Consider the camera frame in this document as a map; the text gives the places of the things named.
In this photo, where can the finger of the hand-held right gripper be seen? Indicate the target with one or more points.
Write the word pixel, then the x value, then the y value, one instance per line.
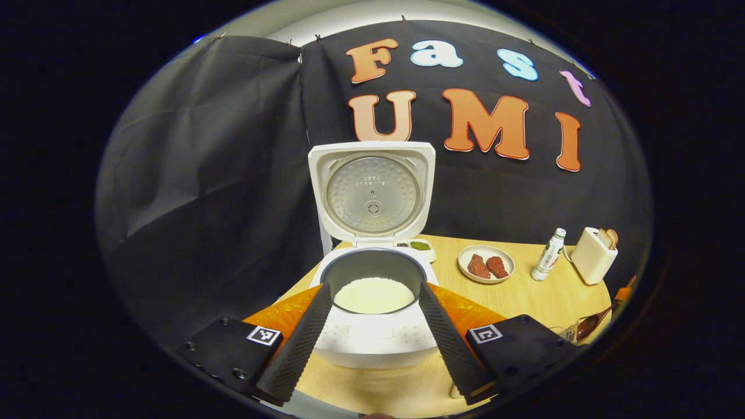
pixel 625 290

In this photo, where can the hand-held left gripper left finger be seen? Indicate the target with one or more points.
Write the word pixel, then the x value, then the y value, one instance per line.
pixel 297 349

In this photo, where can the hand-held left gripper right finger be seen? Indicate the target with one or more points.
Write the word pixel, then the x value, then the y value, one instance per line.
pixel 451 343

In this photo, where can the brown wooden spoon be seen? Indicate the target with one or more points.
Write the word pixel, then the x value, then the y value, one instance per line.
pixel 586 327

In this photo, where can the pile of white rice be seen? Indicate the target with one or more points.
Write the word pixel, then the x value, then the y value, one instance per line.
pixel 373 295

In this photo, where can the white rice cooker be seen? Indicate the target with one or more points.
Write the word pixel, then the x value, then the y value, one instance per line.
pixel 372 198

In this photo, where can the white toaster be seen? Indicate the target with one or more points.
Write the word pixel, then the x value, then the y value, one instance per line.
pixel 591 262

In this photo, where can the toast bread slice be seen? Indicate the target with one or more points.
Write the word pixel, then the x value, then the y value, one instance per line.
pixel 604 238
pixel 613 236

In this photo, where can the white round plate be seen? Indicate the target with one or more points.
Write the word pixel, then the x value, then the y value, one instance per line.
pixel 464 267

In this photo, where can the red meat piece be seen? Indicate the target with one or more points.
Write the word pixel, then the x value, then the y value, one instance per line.
pixel 497 267
pixel 478 266

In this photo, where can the white bottle green cap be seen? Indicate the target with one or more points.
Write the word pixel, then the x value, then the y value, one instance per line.
pixel 548 256

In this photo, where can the white divided sauce dish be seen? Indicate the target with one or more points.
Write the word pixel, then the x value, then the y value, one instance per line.
pixel 420 246

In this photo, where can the row of small cloth clips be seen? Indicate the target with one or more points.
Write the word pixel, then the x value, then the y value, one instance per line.
pixel 403 18

